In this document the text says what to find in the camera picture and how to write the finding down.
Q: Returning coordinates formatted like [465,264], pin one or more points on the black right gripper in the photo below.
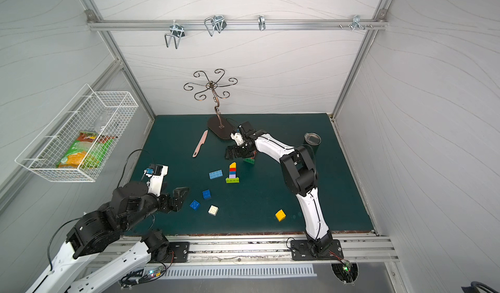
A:
[240,148]

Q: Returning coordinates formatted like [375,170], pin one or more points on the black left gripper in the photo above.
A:
[172,201]

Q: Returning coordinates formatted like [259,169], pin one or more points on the lime green lego plate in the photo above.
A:
[232,180]

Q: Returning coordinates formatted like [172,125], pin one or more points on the light blue lego plate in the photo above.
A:
[215,174]

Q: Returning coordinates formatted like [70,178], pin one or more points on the cream lego brick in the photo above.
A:
[213,210]

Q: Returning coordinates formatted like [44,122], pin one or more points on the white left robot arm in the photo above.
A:
[95,231]

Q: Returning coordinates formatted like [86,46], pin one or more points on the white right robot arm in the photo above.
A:
[300,176]

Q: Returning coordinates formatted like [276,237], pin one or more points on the brown metal cup tree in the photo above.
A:
[217,124]

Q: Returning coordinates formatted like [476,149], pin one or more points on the pink plastic knife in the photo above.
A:
[200,144]

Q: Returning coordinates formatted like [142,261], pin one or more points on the green table mat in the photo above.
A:
[249,206]

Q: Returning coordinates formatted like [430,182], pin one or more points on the dark green metal tumbler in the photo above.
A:
[313,141]

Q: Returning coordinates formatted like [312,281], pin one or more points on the green snack bag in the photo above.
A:
[88,151]

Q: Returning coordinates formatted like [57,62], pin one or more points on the metal double hook middle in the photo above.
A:
[215,24]

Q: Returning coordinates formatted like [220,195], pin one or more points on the metal double hook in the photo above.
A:
[174,36]
[215,24]

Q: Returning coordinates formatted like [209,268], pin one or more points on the metal double hook left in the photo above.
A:
[174,36]

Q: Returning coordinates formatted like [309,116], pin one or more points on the metal single hook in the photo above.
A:
[261,23]

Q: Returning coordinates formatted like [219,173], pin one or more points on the metal hook right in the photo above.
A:
[357,24]

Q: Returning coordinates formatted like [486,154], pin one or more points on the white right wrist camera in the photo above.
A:
[238,138]

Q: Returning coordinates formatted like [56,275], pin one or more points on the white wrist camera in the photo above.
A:
[155,174]
[238,138]

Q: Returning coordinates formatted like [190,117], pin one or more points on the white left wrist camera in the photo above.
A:
[155,174]

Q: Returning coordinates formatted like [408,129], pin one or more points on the white wire basket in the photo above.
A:
[101,112]

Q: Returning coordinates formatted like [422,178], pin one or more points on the aluminium top rail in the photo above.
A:
[232,25]

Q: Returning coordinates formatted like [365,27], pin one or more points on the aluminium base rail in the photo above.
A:
[208,250]

